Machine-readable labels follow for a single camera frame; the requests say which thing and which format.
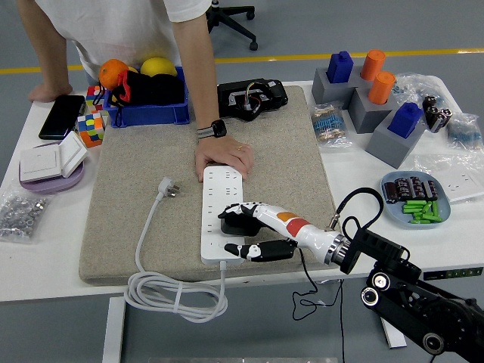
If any person's left hand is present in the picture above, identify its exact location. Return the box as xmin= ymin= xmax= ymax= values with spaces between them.
xmin=194 ymin=134 xmax=255 ymax=182

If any person's right hand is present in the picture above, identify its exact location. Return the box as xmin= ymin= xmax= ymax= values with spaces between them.
xmin=28 ymin=82 xmax=73 ymax=104

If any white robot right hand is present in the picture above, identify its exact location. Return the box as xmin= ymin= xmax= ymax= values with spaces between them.
xmin=218 ymin=202 xmax=337 ymax=264

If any white power strip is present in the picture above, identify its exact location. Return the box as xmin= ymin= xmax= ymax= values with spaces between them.
xmin=199 ymin=165 xmax=246 ymax=265

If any black plug adapter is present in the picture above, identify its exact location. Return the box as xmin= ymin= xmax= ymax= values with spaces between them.
xmin=220 ymin=211 xmax=265 ymax=237

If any black plug cord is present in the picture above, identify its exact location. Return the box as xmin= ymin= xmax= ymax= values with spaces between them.
xmin=291 ymin=247 xmax=346 ymax=363

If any black wrist watch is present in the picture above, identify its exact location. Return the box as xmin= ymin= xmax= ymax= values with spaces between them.
xmin=196 ymin=119 xmax=228 ymax=140

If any black smartphone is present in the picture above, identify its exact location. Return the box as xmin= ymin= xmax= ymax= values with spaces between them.
xmin=38 ymin=94 xmax=86 ymax=141

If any small colourful puzzle cube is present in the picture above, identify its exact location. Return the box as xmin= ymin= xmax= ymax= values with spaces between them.
xmin=85 ymin=85 xmax=110 ymax=114

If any large colourful puzzle cube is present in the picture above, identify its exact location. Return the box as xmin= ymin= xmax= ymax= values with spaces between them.
xmin=77 ymin=112 xmax=106 ymax=148

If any orange fruit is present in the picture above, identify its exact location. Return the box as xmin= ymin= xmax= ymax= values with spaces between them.
xmin=98 ymin=58 xmax=132 ymax=91

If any grey-brown mat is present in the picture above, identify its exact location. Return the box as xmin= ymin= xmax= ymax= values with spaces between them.
xmin=78 ymin=85 xmax=347 ymax=287

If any black opened electronic device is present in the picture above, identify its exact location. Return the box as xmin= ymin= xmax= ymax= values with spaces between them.
xmin=216 ymin=78 xmax=290 ymax=123

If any blue plastic bin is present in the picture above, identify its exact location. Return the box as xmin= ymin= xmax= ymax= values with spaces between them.
xmin=102 ymin=66 xmax=191 ymax=128

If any purple plate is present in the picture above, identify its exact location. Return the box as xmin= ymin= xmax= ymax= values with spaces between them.
xmin=18 ymin=141 xmax=86 ymax=195

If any blue-grey plate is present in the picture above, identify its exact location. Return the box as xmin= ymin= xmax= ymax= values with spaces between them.
xmin=380 ymin=170 xmax=452 ymax=231

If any dark brown capacitor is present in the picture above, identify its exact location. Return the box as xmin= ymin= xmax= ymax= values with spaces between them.
xmin=422 ymin=179 xmax=439 ymax=202
xmin=409 ymin=176 xmax=427 ymax=200
xmin=383 ymin=181 xmax=400 ymax=206
xmin=394 ymin=177 xmax=414 ymax=201

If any person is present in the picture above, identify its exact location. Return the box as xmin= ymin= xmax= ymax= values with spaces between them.
xmin=36 ymin=0 xmax=213 ymax=76

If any yellow lemon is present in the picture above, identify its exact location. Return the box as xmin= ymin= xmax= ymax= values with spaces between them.
xmin=140 ymin=57 xmax=178 ymax=79

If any bag of striped resistors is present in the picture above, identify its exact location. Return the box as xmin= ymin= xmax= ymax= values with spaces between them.
xmin=310 ymin=102 xmax=355 ymax=149

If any grey block holder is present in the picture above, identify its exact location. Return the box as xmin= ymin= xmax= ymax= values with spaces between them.
xmin=365 ymin=113 xmax=427 ymax=170
xmin=347 ymin=85 xmax=399 ymax=135
xmin=311 ymin=66 xmax=366 ymax=106

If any green cylindrical cells pile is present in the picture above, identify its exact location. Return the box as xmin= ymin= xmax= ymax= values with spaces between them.
xmin=402 ymin=200 xmax=442 ymax=225

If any bag of metal nuts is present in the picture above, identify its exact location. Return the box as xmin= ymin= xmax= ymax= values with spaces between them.
xmin=0 ymin=188 xmax=50 ymax=245

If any white table leg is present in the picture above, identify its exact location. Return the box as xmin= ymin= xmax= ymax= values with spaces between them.
xmin=101 ymin=296 xmax=126 ymax=363
xmin=380 ymin=317 xmax=408 ymax=349

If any blue square peg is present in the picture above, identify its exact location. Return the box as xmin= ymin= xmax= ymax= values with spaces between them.
xmin=326 ymin=51 xmax=355 ymax=85
xmin=387 ymin=102 xmax=424 ymax=140

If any clear plastic bag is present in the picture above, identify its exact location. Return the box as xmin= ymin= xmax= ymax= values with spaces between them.
xmin=414 ymin=150 xmax=484 ymax=205

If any black desk control panel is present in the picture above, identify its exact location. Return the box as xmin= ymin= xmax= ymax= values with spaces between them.
xmin=423 ymin=267 xmax=484 ymax=281

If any orange cylinder peg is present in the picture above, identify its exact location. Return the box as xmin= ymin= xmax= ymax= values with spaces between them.
xmin=368 ymin=71 xmax=397 ymax=106
xmin=360 ymin=49 xmax=387 ymax=82

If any clear bag of small parts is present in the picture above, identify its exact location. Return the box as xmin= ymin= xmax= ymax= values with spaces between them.
xmin=391 ymin=72 xmax=445 ymax=110

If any bag of blue resistors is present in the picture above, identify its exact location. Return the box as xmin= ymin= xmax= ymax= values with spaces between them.
xmin=445 ymin=112 xmax=484 ymax=153

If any white wall switch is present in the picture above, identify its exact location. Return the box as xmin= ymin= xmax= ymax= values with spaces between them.
xmin=59 ymin=130 xmax=89 ymax=178
xmin=19 ymin=144 xmax=64 ymax=183

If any white power strip cable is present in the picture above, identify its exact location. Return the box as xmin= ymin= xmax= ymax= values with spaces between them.
xmin=123 ymin=175 xmax=230 ymax=323

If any black drawstring pouch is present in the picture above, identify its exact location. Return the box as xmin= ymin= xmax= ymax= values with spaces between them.
xmin=92 ymin=69 xmax=187 ymax=129

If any white wall socket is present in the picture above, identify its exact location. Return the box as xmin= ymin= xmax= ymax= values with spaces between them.
xmin=440 ymin=172 xmax=484 ymax=204

